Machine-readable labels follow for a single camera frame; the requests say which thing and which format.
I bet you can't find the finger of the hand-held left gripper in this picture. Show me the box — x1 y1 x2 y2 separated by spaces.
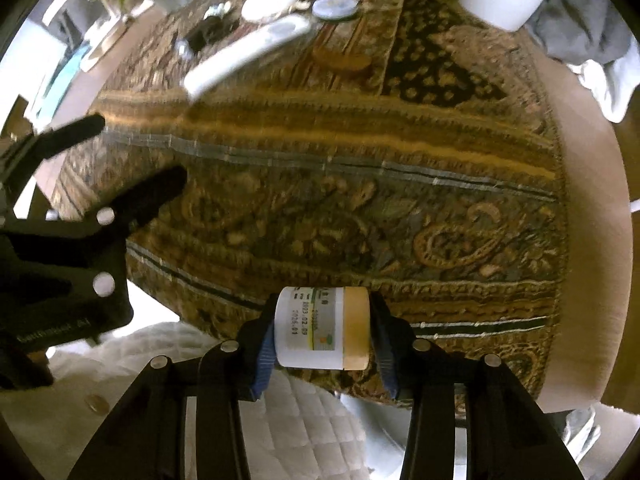
92 166 189 242
0 114 107 211

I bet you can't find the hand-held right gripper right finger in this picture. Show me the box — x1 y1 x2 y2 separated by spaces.
367 292 586 480

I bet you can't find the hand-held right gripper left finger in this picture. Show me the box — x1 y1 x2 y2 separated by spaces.
67 304 279 480

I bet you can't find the white jar with tan lid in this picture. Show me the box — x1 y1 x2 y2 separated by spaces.
272 286 372 372

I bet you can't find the white quilted cushion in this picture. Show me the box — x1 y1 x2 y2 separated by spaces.
0 320 372 480

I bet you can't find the white remote control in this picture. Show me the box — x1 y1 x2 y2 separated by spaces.
182 14 312 99

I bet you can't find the patterned paisley tablecloth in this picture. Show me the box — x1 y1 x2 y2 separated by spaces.
50 0 571 406

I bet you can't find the small black object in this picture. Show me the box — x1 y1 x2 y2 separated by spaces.
189 10 242 47

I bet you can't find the white round plate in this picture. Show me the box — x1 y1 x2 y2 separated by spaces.
241 0 301 24

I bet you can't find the pale blue round lid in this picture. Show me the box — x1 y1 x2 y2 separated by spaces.
312 0 360 22

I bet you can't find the grey blanket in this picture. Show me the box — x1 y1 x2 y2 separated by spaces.
529 0 637 124

